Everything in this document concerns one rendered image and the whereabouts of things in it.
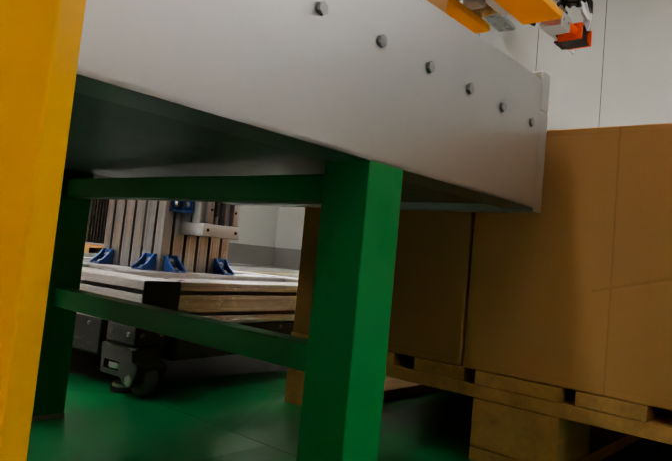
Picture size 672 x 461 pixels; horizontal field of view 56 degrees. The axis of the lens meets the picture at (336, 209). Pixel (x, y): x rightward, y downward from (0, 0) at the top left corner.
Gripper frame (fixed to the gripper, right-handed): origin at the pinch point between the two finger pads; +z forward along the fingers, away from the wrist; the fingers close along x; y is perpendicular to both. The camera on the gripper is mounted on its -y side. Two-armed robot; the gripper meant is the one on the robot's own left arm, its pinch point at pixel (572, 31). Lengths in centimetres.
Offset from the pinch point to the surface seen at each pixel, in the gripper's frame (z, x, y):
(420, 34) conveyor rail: 51, 36, 132
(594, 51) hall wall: -303, -301, -845
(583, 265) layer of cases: 73, 40, 89
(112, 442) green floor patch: 106, -12, 133
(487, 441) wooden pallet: 103, 27, 90
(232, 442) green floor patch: 106, -3, 118
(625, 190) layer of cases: 62, 46, 89
